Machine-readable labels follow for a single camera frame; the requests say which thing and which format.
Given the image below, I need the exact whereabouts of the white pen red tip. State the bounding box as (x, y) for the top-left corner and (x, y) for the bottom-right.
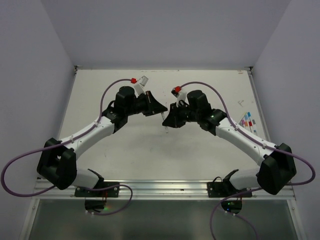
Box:
(161, 111), (170, 133)

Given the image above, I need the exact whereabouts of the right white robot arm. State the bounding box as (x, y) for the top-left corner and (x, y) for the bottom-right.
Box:
(162, 87), (297, 197)

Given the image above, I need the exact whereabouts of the aluminium front rail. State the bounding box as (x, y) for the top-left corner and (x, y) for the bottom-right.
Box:
(34, 179), (296, 201)

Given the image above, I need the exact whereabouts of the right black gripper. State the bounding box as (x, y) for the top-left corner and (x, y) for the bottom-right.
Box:
(162, 100), (200, 128)

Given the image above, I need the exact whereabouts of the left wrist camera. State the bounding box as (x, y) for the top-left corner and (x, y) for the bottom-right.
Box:
(133, 75), (149, 96)

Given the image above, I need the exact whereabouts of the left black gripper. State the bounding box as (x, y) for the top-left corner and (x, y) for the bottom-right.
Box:
(125, 90), (168, 117)

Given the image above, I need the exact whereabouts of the white pen blue cap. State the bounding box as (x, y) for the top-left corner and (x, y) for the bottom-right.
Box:
(239, 111), (252, 125)

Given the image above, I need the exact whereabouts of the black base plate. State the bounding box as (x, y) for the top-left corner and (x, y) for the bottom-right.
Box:
(206, 181), (252, 198)
(74, 181), (120, 198)

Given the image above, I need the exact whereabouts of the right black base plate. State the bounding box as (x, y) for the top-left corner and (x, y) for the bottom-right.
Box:
(206, 181), (252, 198)

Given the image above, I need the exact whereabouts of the white pen red cap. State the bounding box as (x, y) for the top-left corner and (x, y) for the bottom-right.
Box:
(241, 117), (253, 132)

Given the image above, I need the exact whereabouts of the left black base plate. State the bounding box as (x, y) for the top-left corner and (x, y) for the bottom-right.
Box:
(74, 181), (120, 198)

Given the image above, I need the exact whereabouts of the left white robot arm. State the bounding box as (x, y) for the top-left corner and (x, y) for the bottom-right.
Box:
(36, 86), (168, 197)

